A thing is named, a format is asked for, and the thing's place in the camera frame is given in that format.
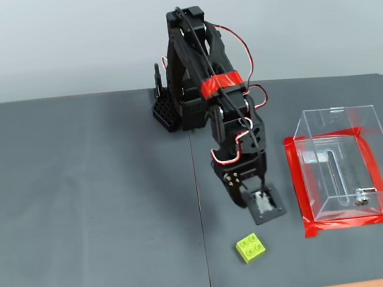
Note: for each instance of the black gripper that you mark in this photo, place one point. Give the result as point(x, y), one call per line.
point(239, 173)

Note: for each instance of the green lego block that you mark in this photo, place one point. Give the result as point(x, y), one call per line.
point(250, 248)

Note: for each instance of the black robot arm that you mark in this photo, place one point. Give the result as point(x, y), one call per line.
point(187, 62)

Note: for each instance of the transparent acrylic box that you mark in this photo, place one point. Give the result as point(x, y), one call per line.
point(345, 172)

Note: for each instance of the red tape strip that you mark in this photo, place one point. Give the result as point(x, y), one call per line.
point(299, 185)
point(322, 135)
point(373, 168)
point(352, 223)

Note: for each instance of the dark grey foam mat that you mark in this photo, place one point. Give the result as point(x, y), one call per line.
point(78, 202)
point(266, 268)

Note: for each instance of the black table clamp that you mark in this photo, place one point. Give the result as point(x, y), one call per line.
point(164, 113)

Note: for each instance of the red tape band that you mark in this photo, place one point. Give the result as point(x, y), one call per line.
point(225, 82)

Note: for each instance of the silver metal lock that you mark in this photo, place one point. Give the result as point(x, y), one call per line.
point(362, 196)

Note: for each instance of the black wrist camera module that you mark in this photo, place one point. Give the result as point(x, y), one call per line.
point(266, 208)

